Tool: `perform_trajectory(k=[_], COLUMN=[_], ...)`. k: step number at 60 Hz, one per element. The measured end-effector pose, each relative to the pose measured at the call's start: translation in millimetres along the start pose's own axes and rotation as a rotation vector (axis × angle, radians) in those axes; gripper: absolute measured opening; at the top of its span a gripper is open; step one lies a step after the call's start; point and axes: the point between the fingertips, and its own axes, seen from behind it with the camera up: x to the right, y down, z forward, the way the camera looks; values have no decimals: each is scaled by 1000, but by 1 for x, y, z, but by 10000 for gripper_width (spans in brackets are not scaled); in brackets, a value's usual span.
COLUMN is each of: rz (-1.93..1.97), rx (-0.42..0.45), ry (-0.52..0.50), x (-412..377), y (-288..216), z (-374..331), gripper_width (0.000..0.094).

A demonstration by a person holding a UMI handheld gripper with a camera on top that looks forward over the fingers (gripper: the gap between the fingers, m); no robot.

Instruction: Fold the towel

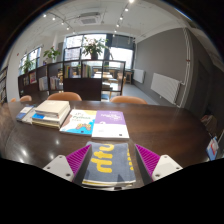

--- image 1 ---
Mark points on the ceiling air conditioner unit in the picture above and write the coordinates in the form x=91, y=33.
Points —
x=88, y=19

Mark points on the orange chairs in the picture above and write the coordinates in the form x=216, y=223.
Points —
x=65, y=96

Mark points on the grey towel with yellow letters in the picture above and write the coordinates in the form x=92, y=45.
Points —
x=106, y=165

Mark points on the medium potted plant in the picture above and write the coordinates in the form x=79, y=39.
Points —
x=51, y=53

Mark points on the yellowish thick book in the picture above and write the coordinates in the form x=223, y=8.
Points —
x=46, y=124

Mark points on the small blue book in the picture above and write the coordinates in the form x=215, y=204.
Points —
x=22, y=114

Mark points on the dark open shelf unit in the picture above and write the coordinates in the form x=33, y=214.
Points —
x=81, y=88

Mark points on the white thin book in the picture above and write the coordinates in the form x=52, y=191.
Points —
x=30, y=117

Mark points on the colourful illustrated book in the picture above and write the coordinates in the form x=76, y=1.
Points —
x=78, y=121

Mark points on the cream hardcover book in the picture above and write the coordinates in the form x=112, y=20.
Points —
x=51, y=107

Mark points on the small white radiator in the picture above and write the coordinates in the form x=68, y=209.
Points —
x=138, y=75

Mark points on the large white radiator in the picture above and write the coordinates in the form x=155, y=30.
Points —
x=165, y=87

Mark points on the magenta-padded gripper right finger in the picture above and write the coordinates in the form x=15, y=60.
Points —
x=160, y=168

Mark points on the large potted plant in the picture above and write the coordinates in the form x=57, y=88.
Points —
x=94, y=46

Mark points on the small potted plant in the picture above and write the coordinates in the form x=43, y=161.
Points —
x=26, y=65

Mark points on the ceiling track spotlights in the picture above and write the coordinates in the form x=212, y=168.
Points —
x=44, y=15

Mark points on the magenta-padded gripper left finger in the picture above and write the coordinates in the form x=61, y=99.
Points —
x=63, y=166

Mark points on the blue box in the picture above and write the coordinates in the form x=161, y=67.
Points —
x=212, y=148

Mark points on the purple and white book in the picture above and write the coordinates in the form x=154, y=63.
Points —
x=110, y=125

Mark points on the tall wall bookshelf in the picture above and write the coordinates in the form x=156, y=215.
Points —
x=3, y=86

